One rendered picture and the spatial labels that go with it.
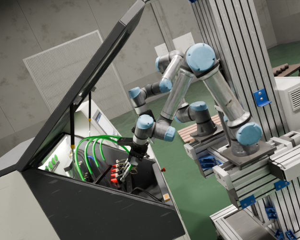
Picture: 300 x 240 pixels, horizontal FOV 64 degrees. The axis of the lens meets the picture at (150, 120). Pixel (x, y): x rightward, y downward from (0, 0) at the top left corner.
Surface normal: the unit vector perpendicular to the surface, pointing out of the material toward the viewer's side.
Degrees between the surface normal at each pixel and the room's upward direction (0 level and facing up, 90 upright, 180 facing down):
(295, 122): 90
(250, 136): 98
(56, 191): 90
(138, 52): 90
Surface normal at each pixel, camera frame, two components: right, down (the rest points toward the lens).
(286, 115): -0.90, 0.41
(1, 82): 0.20, 0.16
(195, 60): -0.11, 0.15
